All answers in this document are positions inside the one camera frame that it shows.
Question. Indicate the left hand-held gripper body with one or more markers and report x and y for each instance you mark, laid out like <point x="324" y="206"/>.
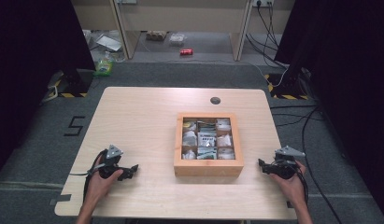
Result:
<point x="110" y="165"/>

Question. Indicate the wooden box with window lid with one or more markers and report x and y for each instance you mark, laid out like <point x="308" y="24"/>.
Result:
<point x="208" y="169"/>

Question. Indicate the person's right hand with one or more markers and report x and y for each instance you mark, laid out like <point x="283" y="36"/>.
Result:
<point x="292" y="188"/>

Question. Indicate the clear plastic container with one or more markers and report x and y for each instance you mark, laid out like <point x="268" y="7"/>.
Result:
<point x="177" y="39"/>

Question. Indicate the brown cardboard tray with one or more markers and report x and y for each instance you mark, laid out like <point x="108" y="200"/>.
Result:
<point x="156" y="35"/>

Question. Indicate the green plastic bag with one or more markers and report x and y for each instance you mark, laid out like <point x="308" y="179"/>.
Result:
<point x="103" y="67"/>

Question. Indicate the black stand base striped tape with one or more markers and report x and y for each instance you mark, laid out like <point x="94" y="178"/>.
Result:
<point x="75" y="84"/>
<point x="287" y="88"/>

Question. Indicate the grey flat sheet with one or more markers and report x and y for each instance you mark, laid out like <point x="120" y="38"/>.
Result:
<point x="109" y="43"/>

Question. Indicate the assorted sachets group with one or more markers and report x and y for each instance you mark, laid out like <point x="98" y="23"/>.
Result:
<point x="207" y="139"/>

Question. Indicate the black curtain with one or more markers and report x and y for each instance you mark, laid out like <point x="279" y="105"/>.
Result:
<point x="351" y="77"/>
<point x="27" y="68"/>

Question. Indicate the white wall socket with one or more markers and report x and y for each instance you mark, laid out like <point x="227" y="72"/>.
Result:
<point x="263" y="2"/>

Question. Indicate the red can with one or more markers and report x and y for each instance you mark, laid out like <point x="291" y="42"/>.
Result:
<point x="186" y="51"/>

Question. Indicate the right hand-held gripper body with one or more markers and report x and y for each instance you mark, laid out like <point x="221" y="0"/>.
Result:
<point x="286" y="168"/>

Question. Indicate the person's left hand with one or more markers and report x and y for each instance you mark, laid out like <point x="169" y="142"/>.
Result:
<point x="97" y="186"/>

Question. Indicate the round grey table grommet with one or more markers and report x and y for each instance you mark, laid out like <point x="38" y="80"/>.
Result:
<point x="215" y="100"/>

